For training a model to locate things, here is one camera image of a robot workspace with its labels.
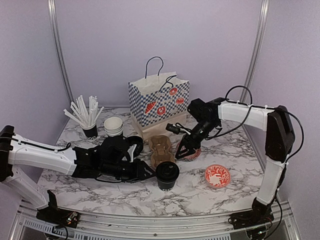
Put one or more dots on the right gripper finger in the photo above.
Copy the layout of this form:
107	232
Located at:
187	153
180	151

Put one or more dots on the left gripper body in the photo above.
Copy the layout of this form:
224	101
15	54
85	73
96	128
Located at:
131	175

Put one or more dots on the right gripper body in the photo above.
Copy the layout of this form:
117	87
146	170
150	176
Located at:
196	142

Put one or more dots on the black cup lid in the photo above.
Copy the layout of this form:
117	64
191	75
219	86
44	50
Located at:
167	171

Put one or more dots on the black paper coffee cup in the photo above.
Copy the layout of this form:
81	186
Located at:
165	185

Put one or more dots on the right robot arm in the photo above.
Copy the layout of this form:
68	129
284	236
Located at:
243	154

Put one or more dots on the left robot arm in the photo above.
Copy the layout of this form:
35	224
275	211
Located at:
116	158

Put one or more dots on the checkered paper takeout bag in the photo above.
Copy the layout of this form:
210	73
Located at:
157	99

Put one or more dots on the red patterned bowl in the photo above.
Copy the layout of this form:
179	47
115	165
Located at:
188	158

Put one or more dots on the cardboard cup carrier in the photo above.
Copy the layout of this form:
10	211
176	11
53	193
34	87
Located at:
161	150

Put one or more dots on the stack of black lids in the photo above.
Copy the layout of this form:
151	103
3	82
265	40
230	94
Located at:
136	140

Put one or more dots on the red floral bowl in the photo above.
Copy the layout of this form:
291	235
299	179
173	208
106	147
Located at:
217	176

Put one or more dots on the stack of paper cups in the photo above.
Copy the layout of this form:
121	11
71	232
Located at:
113	126

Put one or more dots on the black cup holding straws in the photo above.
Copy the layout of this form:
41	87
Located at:
91	132

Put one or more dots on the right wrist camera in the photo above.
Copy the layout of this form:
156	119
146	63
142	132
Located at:
177	128

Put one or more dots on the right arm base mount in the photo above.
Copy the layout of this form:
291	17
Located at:
249	218

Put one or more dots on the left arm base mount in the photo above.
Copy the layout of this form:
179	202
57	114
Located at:
53	214

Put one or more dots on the aluminium front rail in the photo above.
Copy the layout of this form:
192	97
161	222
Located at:
99	226

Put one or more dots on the right aluminium frame post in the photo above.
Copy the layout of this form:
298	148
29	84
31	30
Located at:
261	28

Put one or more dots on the aluminium frame post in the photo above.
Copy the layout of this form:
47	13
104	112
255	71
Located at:
58	48
261	28

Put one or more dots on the left aluminium frame post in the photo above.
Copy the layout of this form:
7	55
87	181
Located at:
58	48

